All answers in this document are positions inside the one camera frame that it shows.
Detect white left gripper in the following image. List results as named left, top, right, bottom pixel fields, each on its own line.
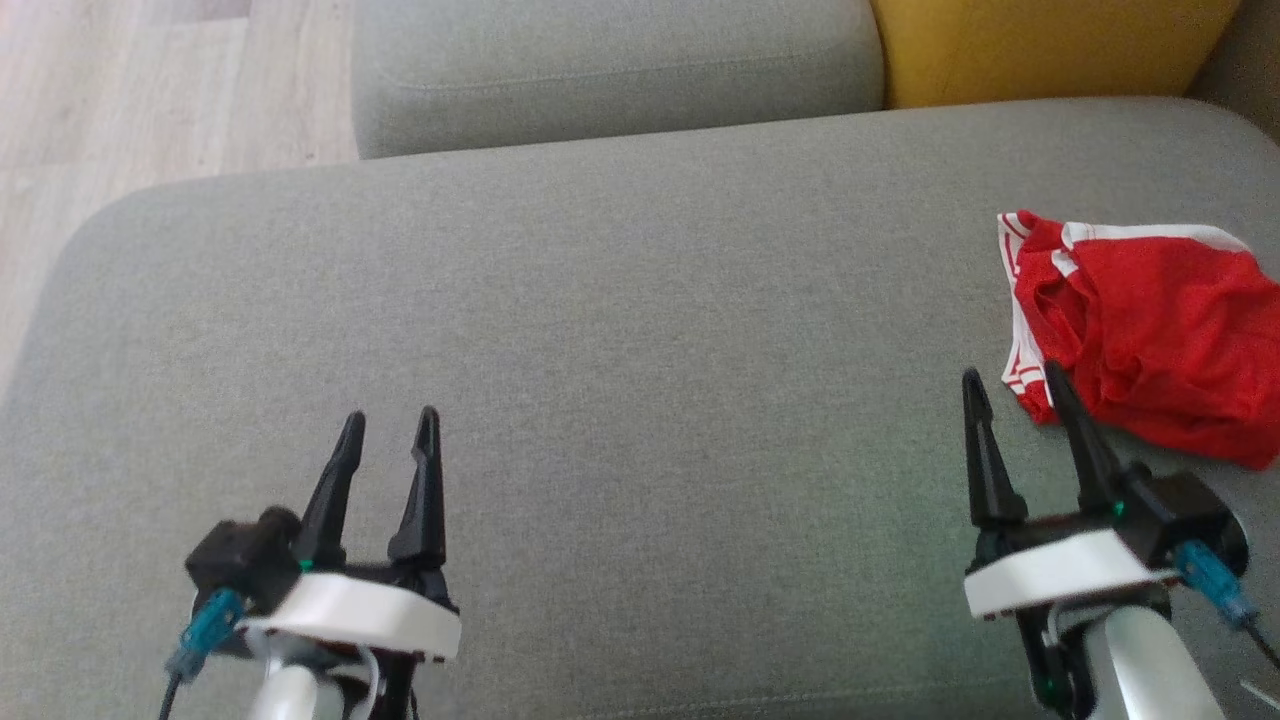
left=236, top=405, right=464, bottom=663

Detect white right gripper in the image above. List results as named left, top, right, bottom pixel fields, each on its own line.
left=961, top=361, right=1184, bottom=621

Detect red white-trimmed shorts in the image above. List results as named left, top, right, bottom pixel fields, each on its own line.
left=1040, top=222, right=1280, bottom=472

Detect grey sofa seat cushion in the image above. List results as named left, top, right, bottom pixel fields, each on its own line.
left=0, top=97, right=1280, bottom=720

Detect yellow sofa cushion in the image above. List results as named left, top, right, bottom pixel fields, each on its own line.
left=868, top=0, right=1244, bottom=109

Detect grey sofa side cushion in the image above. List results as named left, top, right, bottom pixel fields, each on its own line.
left=1188, top=0, right=1280, bottom=126

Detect grey sofa back cushion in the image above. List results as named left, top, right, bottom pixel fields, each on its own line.
left=350, top=0, right=886, bottom=159

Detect black right cable teal plug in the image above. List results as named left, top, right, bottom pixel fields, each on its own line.
left=1172, top=540, right=1280, bottom=671

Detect black cable teal plug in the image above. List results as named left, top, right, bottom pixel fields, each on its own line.
left=1172, top=540, right=1280, bottom=671
left=157, top=587, right=247, bottom=720

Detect black left cable teal plug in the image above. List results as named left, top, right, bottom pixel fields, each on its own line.
left=157, top=587, right=247, bottom=720

